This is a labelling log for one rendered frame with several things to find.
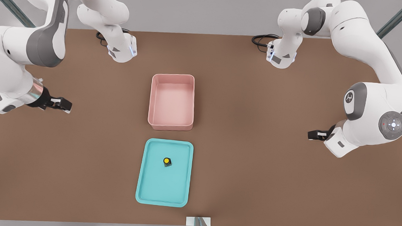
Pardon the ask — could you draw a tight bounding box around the pale blue-green tray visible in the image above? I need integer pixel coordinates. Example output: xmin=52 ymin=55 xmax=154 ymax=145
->
xmin=135 ymin=137 xmax=195 ymax=208

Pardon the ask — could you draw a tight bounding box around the pink rectangular box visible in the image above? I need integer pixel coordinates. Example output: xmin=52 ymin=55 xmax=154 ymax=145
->
xmin=147 ymin=72 xmax=197 ymax=133

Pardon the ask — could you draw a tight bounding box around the black cable loop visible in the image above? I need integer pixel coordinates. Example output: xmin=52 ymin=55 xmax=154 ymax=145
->
xmin=95 ymin=27 xmax=131 ymax=48
xmin=251 ymin=33 xmax=280 ymax=55

